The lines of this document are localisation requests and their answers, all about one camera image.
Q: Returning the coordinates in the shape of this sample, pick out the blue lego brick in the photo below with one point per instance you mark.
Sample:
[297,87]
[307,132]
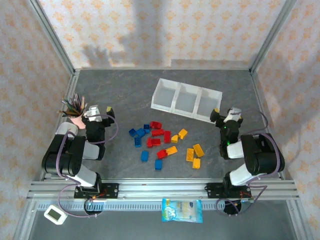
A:
[132,131]
[137,141]
[144,155]
[140,132]
[146,128]
[158,164]

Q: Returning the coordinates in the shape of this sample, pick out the red lego brick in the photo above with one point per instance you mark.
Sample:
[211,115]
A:
[158,132]
[155,124]
[156,141]
[167,136]
[162,153]
[149,142]

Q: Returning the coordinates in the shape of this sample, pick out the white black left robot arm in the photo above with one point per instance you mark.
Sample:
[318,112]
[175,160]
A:
[62,155]

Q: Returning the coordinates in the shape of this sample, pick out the pink pencil cup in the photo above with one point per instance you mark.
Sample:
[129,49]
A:
[77,122]

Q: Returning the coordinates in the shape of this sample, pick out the coloured pencils bundle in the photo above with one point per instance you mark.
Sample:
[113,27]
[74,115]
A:
[73,108]

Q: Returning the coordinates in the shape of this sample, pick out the small green circuit board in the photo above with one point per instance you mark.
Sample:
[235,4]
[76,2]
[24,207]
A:
[246,203]

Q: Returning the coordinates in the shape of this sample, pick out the white digital timer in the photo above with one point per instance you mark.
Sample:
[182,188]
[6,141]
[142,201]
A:
[55,214]

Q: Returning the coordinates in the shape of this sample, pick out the blue snack bag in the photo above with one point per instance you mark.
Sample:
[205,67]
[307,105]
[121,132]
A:
[182,210]

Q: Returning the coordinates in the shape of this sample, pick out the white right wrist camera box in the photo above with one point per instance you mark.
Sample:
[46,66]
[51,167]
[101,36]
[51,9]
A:
[233,113]

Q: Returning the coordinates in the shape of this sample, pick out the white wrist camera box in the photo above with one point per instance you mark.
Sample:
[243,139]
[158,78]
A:
[233,113]
[92,113]

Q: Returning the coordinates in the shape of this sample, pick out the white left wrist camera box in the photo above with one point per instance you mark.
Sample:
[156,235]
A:
[92,113]

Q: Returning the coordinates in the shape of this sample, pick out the aluminium table edge rail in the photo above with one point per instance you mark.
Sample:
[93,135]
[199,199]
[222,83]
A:
[260,100]
[72,85]

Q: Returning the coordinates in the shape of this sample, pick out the thin aluminium frame rail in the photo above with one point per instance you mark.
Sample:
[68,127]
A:
[162,69]

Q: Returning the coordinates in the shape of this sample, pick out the aluminium frame post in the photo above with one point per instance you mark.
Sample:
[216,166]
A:
[55,40]
[271,37]

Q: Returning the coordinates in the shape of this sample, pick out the wide aluminium base rail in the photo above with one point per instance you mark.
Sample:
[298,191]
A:
[162,187]

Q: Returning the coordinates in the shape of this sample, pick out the aluminium frame bar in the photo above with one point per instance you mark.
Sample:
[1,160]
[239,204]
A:
[26,220]
[295,220]

